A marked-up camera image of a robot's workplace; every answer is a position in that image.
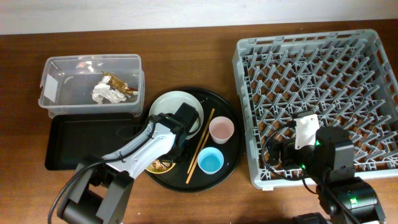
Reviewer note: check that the upper wooden chopstick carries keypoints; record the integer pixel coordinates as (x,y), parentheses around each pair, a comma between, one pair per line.
(200,141)

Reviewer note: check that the golden wrapper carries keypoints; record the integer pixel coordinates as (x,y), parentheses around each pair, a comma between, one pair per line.
(119,84)

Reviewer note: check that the black rectangular tray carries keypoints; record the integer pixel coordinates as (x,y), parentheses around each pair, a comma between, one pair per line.
(74,137)

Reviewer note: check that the white tissue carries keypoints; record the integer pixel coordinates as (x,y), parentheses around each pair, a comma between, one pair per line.
(105,91)

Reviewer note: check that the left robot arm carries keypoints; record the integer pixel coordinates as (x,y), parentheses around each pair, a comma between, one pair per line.
(100,188)

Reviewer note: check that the round black tray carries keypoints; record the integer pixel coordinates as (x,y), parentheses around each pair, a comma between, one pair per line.
(232,150)

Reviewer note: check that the lower wooden chopstick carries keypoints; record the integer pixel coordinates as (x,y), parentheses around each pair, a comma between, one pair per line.
(196,159)

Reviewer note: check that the clear plastic bin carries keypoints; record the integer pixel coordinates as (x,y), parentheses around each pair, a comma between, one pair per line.
(67,83)

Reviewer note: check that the pink cup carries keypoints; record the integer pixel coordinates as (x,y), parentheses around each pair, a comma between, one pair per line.
(221,129)

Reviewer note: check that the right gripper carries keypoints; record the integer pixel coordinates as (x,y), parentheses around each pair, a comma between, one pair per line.
(286,146)

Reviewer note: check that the grey dishwasher rack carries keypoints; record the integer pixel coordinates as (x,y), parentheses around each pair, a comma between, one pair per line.
(345,77)

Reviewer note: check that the grey plate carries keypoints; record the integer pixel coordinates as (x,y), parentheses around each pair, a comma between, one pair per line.
(171,101)

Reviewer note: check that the food scraps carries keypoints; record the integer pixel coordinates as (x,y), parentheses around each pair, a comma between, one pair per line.
(159,165)

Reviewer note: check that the wooden chopstick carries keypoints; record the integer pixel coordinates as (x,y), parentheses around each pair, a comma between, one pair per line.
(200,141)
(196,159)

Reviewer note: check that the blue cup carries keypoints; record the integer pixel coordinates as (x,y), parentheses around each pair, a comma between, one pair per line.
(210,160)

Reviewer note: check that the yellow bowl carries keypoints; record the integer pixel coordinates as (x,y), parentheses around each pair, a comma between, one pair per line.
(172,162)

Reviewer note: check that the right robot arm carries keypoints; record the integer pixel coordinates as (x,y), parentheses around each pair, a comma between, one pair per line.
(328,161)

